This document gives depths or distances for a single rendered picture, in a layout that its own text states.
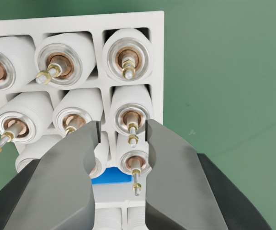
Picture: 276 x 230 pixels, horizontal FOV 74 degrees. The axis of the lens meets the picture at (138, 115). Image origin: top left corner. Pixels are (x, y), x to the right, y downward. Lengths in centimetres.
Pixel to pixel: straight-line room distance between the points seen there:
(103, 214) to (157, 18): 59
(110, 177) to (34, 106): 39
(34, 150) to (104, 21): 32
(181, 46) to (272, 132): 51
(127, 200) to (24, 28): 55
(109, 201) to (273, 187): 79
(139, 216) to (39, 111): 45
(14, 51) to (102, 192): 50
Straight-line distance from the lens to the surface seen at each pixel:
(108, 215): 69
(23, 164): 51
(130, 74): 24
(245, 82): 73
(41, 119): 44
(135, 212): 69
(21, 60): 40
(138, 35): 34
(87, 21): 41
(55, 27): 43
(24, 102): 45
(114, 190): 71
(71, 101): 39
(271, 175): 107
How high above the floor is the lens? 59
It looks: 62 degrees down
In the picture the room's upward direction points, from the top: 174 degrees clockwise
